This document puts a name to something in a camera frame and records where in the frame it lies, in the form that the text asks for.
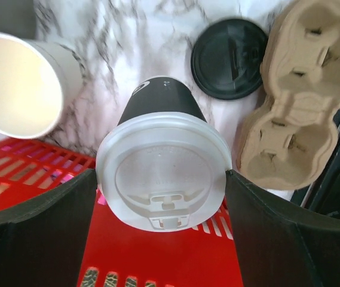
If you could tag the white plastic cup lid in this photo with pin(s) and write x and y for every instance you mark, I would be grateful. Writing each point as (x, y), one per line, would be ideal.
(164, 171)

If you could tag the black paper coffee cup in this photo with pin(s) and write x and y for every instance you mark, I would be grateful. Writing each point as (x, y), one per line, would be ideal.
(161, 94)

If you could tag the cardboard cup carrier tray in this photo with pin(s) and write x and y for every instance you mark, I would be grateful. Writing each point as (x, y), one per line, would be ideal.
(286, 143)

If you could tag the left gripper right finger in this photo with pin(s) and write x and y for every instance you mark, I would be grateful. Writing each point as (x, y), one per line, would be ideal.
(279, 243)

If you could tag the black plastic cup lid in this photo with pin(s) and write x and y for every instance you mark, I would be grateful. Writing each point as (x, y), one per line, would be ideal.
(226, 58)

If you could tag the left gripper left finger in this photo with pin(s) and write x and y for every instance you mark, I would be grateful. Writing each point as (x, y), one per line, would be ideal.
(42, 240)

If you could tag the red plastic basket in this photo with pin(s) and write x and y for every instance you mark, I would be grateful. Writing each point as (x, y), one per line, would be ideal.
(115, 253)

